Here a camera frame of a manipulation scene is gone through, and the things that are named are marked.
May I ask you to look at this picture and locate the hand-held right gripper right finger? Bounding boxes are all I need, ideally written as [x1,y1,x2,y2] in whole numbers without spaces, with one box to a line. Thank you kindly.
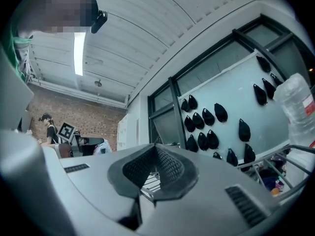
[137,143,281,236]

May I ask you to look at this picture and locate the white shelf unit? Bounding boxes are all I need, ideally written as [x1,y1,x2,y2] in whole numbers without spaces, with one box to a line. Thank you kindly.
[117,114,128,152]

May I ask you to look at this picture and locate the black window frame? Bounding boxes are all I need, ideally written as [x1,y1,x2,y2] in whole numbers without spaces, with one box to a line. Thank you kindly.
[147,13,315,152]

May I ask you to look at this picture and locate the green purple mesh jersey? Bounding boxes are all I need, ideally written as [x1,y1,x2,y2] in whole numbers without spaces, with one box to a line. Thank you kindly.
[0,28,32,83]

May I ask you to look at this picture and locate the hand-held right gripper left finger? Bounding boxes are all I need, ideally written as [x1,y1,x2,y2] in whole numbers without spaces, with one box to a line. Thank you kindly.
[60,143,158,236]

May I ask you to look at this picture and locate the black head-worn camera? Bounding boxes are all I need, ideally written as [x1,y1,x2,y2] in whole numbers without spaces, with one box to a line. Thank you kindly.
[90,10,108,34]

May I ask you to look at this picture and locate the long ceiling light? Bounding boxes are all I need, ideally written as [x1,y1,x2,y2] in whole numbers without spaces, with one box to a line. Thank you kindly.
[73,32,86,76]

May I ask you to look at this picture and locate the person's left forearm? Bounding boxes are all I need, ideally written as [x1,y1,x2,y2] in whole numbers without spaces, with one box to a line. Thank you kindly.
[58,143,72,158]

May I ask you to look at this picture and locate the pale blue patterned clothes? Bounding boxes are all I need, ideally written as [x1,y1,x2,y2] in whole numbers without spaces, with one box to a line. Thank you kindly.
[94,139,112,154]

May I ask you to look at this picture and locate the large clear water bottle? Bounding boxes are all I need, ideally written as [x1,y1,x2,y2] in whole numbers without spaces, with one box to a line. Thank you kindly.
[273,72,315,147]

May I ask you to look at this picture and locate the grey metal drying rack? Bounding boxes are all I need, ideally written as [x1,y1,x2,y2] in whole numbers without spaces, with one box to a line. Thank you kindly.
[140,144,315,201]

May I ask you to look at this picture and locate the black bag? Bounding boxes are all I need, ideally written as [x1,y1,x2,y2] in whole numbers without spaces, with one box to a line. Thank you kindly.
[258,156,286,194]

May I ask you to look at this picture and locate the person's head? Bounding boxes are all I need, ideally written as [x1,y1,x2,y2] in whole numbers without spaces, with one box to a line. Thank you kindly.
[18,0,99,38]

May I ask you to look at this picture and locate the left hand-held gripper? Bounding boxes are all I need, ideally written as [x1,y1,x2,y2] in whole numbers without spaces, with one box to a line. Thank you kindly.
[57,122,104,157]

